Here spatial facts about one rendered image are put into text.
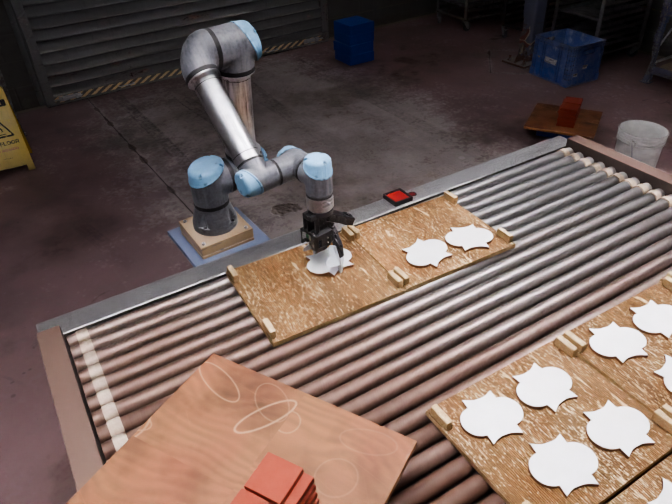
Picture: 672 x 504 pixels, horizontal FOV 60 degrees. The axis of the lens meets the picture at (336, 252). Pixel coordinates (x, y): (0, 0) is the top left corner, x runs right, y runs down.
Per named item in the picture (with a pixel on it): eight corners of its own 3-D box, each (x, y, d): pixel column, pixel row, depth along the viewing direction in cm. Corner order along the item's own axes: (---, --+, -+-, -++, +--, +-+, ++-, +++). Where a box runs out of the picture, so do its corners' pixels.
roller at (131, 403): (94, 420, 138) (88, 407, 135) (627, 185, 215) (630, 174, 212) (99, 435, 134) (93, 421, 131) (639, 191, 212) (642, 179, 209)
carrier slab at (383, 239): (344, 233, 189) (344, 229, 188) (444, 198, 204) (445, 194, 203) (406, 293, 164) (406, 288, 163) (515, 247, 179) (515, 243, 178)
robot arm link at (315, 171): (319, 147, 156) (338, 158, 150) (321, 182, 162) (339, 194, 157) (295, 156, 152) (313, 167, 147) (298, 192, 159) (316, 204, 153)
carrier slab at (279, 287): (226, 275, 173) (225, 271, 172) (344, 234, 189) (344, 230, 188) (273, 347, 148) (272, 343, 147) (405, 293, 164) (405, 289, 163)
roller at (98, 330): (69, 344, 159) (64, 331, 156) (563, 155, 236) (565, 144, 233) (73, 355, 155) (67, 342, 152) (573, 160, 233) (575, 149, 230)
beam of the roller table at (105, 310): (42, 339, 163) (34, 324, 160) (556, 147, 246) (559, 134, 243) (47, 358, 157) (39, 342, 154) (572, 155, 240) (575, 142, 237)
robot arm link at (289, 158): (262, 152, 159) (284, 166, 152) (296, 139, 164) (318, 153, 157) (266, 177, 164) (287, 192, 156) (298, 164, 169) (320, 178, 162)
